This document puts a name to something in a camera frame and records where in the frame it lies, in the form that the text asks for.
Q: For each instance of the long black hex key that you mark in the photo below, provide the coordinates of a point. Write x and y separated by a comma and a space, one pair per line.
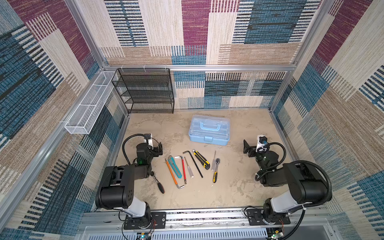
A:
194, 162

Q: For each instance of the small clear handled screwdriver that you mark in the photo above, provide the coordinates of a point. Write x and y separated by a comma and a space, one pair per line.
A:
189, 168

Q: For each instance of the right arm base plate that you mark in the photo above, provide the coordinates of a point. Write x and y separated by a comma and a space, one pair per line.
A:
258, 217

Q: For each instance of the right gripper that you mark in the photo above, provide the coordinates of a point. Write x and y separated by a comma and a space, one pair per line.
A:
250, 148

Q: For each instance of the yellow handled ratchet wrench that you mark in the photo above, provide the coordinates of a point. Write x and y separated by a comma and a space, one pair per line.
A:
215, 176

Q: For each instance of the yellow black utility knife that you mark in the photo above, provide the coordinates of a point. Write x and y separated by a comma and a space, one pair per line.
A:
202, 159

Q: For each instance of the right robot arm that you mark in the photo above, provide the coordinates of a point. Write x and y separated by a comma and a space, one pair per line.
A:
309, 185

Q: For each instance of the teal utility knife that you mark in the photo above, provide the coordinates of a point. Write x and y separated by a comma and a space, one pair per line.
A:
174, 167

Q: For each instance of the aluminium front rail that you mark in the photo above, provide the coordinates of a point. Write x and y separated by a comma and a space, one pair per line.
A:
185, 224

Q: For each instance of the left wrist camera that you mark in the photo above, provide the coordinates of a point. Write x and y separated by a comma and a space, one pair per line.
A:
150, 140

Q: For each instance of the orange handled hex key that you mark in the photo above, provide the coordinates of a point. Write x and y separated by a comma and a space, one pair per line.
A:
171, 172

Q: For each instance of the white wire mesh basket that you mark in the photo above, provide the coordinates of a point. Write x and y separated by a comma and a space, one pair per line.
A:
87, 112

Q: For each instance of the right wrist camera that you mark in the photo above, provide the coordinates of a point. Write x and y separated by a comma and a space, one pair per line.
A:
261, 145

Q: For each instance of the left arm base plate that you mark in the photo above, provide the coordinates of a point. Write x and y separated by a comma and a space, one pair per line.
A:
155, 220

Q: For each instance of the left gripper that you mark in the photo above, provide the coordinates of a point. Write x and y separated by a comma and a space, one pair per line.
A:
157, 148

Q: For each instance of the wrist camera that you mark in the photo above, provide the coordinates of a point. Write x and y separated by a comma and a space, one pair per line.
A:
261, 145
150, 140

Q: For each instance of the black wire mesh shelf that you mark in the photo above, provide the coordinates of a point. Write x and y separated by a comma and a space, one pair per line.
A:
145, 90

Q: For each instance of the light blue plastic toolbox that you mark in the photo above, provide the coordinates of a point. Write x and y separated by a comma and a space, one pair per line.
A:
210, 130

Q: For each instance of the red handled hex key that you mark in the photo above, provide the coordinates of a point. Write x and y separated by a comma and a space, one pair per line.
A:
184, 172

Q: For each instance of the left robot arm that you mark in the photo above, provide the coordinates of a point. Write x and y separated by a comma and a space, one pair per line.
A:
116, 190

